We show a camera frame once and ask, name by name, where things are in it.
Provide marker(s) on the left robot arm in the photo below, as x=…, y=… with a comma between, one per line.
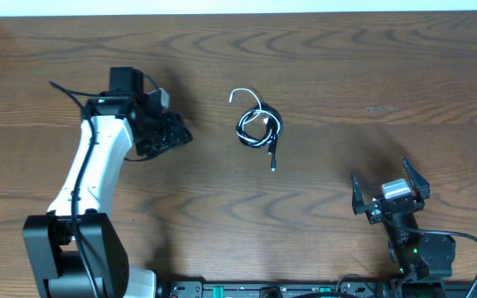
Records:
x=73, y=248

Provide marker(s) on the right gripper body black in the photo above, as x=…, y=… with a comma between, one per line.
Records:
x=374, y=215

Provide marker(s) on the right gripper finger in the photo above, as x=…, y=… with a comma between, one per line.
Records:
x=418, y=183
x=357, y=198

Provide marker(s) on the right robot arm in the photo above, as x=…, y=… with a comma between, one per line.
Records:
x=424, y=258

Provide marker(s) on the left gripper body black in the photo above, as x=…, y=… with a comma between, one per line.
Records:
x=161, y=133

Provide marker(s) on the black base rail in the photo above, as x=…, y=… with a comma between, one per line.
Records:
x=349, y=286

